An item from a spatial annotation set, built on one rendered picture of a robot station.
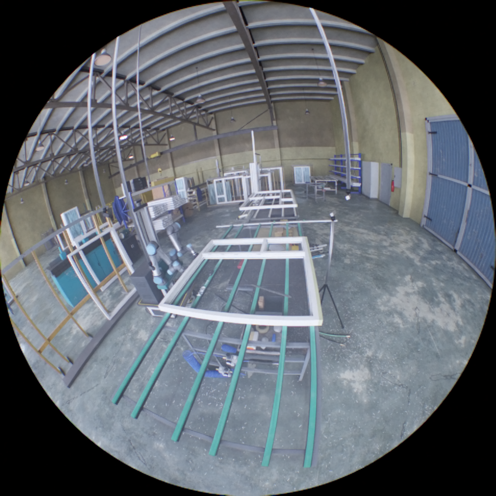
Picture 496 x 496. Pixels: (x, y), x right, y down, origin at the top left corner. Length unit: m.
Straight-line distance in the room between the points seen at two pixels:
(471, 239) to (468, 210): 0.78
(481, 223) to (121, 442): 7.71
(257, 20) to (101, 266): 10.06
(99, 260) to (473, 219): 10.08
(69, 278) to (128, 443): 3.75
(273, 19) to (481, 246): 9.80
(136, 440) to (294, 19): 11.10
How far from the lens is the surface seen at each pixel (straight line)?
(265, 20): 8.84
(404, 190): 8.11
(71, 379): 3.58
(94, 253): 5.24
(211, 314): 1.49
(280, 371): 1.22
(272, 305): 1.93
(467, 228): 6.22
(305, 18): 9.02
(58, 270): 4.83
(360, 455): 2.18
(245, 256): 2.24
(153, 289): 2.81
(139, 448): 2.47
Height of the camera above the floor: 1.99
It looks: 27 degrees down
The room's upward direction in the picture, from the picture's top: 8 degrees counter-clockwise
